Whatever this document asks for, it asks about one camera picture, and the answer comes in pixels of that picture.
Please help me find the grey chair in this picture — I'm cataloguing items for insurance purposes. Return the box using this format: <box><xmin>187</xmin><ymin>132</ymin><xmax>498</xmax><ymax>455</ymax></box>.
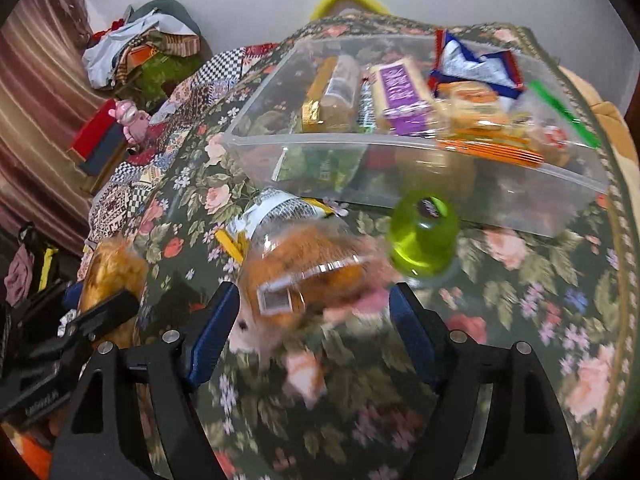
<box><xmin>132</xmin><ymin>2</ymin><xmax>201</xmax><ymax>41</ymax></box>

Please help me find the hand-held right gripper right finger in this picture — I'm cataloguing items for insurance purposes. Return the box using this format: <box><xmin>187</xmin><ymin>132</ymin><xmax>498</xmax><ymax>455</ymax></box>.
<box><xmin>389</xmin><ymin>282</ymin><xmax>583</xmax><ymax>480</ymax></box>

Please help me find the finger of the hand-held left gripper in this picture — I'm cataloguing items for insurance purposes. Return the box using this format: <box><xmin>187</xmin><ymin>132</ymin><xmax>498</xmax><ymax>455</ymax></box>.
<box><xmin>62</xmin><ymin>290</ymin><xmax>142</xmax><ymax>345</ymax></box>

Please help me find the blue snack packet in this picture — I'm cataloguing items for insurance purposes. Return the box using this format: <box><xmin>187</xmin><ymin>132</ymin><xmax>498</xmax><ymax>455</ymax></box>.
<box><xmin>432</xmin><ymin>27</ymin><xmax>526</xmax><ymax>101</ymax></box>

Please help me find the clear plastic storage container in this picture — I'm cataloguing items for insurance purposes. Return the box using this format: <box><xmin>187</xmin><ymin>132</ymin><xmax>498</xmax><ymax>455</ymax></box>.
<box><xmin>220</xmin><ymin>35</ymin><xmax>611</xmax><ymax>238</ymax></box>

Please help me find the bread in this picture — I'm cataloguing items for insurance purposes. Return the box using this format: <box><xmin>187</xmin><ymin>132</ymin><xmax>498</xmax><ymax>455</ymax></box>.
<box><xmin>515</xmin><ymin>80</ymin><xmax>601</xmax><ymax>166</ymax></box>

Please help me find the patchwork quilt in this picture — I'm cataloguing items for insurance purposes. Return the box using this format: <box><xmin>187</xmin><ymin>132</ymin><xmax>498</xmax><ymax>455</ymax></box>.
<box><xmin>82</xmin><ymin>42</ymin><xmax>281</xmax><ymax>251</ymax></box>

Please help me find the black bag with yellow strap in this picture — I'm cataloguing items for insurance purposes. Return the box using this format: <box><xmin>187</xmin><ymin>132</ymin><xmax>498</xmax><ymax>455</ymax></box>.
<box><xmin>0</xmin><ymin>222</ymin><xmax>61</xmax><ymax>307</ymax></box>

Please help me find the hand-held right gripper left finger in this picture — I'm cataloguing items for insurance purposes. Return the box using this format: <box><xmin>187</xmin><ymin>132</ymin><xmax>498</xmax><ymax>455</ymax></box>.
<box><xmin>47</xmin><ymin>282</ymin><xmax>241</xmax><ymax>480</ymax></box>

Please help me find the orange cookie packet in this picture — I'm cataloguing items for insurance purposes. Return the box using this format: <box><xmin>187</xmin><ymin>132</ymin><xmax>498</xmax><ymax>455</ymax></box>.
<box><xmin>435</xmin><ymin>82</ymin><xmax>546</xmax><ymax>168</ymax></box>

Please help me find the purple snack packet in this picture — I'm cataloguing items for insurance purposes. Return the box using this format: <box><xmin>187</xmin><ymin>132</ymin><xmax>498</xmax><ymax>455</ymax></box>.
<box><xmin>370</xmin><ymin>57</ymin><xmax>441</xmax><ymax>136</ymax></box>

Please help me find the clear cracker packet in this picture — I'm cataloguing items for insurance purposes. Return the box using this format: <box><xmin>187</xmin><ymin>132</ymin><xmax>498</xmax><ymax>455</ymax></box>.
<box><xmin>300</xmin><ymin>55</ymin><xmax>363</xmax><ymax>128</ymax></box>

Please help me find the red box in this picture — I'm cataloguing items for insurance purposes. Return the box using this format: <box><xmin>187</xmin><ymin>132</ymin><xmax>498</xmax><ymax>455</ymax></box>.
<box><xmin>67</xmin><ymin>99</ymin><xmax>126</xmax><ymax>161</ymax></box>

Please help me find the clear bag of small buns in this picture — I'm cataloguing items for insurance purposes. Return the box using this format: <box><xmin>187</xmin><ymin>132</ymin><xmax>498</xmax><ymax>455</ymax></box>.
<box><xmin>215</xmin><ymin>187</ymin><xmax>388</xmax><ymax>331</ymax></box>

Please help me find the green cloth bag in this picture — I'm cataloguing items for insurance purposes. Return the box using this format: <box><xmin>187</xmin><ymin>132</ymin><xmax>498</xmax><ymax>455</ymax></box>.
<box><xmin>135</xmin><ymin>50</ymin><xmax>203</xmax><ymax>111</ymax></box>

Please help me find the grey box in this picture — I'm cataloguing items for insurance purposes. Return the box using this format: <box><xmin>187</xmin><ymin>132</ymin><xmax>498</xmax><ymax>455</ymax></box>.
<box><xmin>82</xmin><ymin>130</ymin><xmax>129</xmax><ymax>177</ymax></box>

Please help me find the tan pillow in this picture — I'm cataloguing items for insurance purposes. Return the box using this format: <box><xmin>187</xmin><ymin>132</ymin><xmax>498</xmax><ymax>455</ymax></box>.
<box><xmin>557</xmin><ymin>65</ymin><xmax>631</xmax><ymax>126</ymax></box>

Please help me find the pile of clothes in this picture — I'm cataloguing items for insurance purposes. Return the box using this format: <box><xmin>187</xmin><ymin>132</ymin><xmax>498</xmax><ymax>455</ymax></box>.
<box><xmin>82</xmin><ymin>5</ymin><xmax>201</xmax><ymax>92</ymax></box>

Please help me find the striped brown curtain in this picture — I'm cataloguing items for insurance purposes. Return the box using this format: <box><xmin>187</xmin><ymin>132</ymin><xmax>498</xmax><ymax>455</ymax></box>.
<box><xmin>0</xmin><ymin>0</ymin><xmax>101</xmax><ymax>256</ymax></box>

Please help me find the tan bread packet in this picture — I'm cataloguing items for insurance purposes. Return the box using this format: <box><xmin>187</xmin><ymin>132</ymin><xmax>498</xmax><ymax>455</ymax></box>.
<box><xmin>77</xmin><ymin>237</ymin><xmax>151</xmax><ymax>341</ymax></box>

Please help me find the green jelly cup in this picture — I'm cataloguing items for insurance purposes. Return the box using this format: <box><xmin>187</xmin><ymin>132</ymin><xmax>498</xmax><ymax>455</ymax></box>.
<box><xmin>389</xmin><ymin>190</ymin><xmax>461</xmax><ymax>288</ymax></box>

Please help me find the pink rabbit toy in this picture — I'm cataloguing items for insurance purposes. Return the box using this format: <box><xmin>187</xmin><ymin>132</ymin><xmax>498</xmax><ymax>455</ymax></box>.
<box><xmin>114</xmin><ymin>100</ymin><xmax>151</xmax><ymax>144</ymax></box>

